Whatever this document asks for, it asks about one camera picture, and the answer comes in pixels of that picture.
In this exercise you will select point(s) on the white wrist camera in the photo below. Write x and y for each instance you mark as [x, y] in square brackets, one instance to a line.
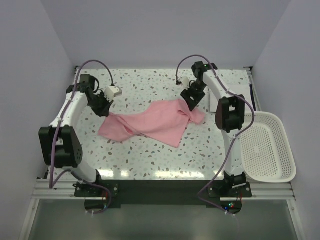
[184, 81]
[112, 91]

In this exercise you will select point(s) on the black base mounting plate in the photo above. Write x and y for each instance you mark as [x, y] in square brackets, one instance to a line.
[113, 194]

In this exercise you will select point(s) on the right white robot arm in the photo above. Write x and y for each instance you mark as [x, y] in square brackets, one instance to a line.
[229, 118]

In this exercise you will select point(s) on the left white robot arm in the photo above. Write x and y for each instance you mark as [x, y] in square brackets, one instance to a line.
[61, 147]

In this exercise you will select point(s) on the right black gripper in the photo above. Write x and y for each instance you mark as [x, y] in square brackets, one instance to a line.
[187, 93]

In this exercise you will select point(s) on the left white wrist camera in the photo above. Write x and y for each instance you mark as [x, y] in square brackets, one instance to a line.
[112, 91]

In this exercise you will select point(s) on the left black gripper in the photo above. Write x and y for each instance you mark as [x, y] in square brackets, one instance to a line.
[104, 111]

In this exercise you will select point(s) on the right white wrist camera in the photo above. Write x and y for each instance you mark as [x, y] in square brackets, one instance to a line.
[184, 81]

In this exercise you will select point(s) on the pink t shirt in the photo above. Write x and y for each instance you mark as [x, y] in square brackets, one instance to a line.
[164, 121]

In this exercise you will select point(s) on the white perforated plastic basket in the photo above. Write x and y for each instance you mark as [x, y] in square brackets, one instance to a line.
[265, 149]

